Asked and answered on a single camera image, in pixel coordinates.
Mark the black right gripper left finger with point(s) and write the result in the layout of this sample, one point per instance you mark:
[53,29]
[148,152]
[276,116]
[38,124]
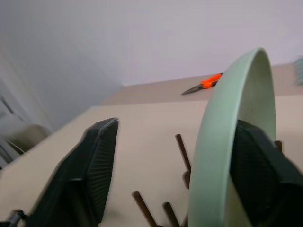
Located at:
[92,170]

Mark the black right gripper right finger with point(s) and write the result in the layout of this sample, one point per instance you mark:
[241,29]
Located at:
[260,175]

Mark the green plate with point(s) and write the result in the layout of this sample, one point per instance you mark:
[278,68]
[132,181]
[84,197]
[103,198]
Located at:
[213,151]

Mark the wooden dish rack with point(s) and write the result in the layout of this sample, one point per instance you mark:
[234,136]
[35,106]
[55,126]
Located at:
[182,153]

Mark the pale green striped object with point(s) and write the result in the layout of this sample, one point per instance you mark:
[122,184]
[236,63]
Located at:
[299,71]

